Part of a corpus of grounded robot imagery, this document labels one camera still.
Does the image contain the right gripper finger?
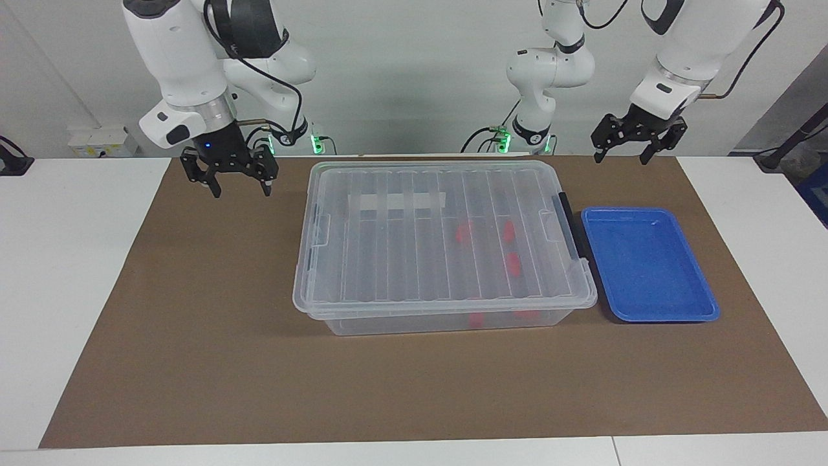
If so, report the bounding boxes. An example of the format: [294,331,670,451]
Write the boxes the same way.
[180,148,223,199]
[249,144,280,196]

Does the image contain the black table clamp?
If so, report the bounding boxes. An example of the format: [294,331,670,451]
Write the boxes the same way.
[0,135,34,177]

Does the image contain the clear plastic storage box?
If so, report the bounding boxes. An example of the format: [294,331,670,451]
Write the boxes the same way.
[304,162,598,336]

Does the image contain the white tape strip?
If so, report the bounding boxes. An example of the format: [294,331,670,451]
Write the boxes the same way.
[349,192,447,214]

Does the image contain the brown table mat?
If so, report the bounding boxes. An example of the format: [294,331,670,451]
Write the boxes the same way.
[39,154,828,449]

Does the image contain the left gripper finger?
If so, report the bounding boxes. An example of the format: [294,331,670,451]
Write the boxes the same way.
[640,120,688,166]
[591,114,624,162]

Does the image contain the blue crate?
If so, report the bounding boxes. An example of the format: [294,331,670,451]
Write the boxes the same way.
[794,162,828,228]

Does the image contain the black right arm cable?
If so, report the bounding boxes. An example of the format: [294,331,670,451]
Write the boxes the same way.
[204,0,305,153]

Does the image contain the white wall socket box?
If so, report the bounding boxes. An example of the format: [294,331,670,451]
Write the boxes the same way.
[68,125,140,158]

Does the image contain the black base cables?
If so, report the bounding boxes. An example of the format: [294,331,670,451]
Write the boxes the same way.
[461,97,521,154]

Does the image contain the black box latch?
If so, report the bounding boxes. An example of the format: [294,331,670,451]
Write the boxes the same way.
[558,192,587,261]

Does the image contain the blue plastic tray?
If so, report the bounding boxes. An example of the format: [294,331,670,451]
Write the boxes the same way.
[580,206,721,323]

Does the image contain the black stand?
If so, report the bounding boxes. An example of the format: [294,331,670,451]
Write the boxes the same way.
[754,104,828,172]

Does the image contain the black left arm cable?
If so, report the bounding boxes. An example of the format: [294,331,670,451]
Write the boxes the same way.
[578,0,785,101]

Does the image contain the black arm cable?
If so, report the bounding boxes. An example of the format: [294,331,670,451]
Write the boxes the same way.
[204,0,305,153]
[578,0,785,101]

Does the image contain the clear ribbed plastic lid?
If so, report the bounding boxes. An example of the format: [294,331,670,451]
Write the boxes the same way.
[293,161,598,319]

